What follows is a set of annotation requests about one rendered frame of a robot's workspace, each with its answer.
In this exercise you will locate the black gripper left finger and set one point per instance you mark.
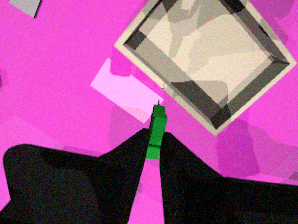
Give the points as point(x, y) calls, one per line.
point(108, 182)

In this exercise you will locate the beige rectangular tray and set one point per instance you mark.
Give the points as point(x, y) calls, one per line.
point(214, 57)

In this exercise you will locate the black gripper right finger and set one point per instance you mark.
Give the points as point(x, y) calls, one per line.
point(194, 193)

